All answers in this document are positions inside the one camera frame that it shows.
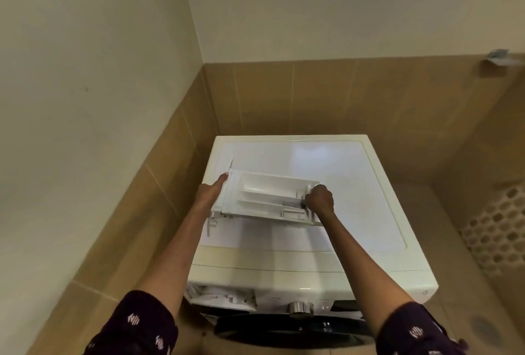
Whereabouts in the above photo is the round metal floor drain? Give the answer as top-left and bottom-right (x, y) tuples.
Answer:
(470, 316), (503, 347)

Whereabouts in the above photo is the white washing machine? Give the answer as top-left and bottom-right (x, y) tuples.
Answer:
(183, 134), (439, 350)

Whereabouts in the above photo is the person's right forearm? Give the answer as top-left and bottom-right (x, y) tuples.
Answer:
(318, 213), (415, 337)

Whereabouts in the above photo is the person's dark patterned sleeve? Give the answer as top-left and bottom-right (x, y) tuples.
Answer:
(375, 301), (470, 355)
(84, 289), (179, 355)

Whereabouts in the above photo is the silver control knob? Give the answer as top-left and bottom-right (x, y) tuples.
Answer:
(287, 301), (314, 318)

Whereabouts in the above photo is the white detergent drawer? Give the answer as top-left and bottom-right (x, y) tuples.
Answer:
(207, 158), (325, 237)

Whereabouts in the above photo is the person's right hand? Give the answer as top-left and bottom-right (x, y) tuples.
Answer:
(303, 184), (335, 217)

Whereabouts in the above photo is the person's left forearm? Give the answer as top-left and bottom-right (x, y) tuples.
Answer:
(135, 207), (212, 318)

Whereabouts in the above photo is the grey wall shelf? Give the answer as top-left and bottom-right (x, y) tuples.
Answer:
(482, 49), (525, 68)

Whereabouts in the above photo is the person's dark patterned right sleeve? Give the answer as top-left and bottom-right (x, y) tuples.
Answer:
(375, 301), (470, 355)

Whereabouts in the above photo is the person's left hand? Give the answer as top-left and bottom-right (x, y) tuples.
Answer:
(193, 173), (229, 214)

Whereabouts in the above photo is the person's dark patterned left sleeve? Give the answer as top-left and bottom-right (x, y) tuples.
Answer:
(84, 289), (179, 355)

